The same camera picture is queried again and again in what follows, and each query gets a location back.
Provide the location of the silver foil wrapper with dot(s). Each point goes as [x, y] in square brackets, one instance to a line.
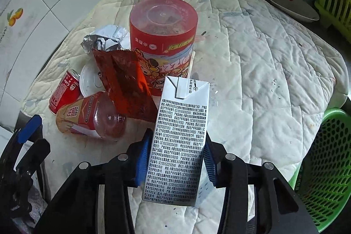
[107, 36]

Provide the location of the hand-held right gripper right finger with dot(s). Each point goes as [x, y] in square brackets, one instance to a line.
[210, 166]

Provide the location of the white paper cup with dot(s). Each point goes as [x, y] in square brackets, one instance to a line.
[87, 83]

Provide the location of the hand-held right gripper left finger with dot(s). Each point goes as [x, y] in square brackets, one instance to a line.
[141, 165]

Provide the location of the red foil snack bag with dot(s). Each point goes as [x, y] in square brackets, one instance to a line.
[126, 86]

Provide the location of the white plate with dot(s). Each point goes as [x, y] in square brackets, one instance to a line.
[285, 2]

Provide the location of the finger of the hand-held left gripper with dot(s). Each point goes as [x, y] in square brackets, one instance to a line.
[27, 129]
[35, 151]

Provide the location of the green plastic basket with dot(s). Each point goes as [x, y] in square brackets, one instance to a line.
[329, 162]

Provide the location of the red cola can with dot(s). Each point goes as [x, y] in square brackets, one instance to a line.
[64, 91]

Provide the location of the white quilted blanket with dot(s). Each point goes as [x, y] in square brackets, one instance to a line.
[260, 58]

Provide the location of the large red snack canister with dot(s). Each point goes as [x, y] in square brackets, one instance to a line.
[164, 31]

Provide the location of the white milk carton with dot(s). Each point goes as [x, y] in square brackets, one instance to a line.
[178, 140]

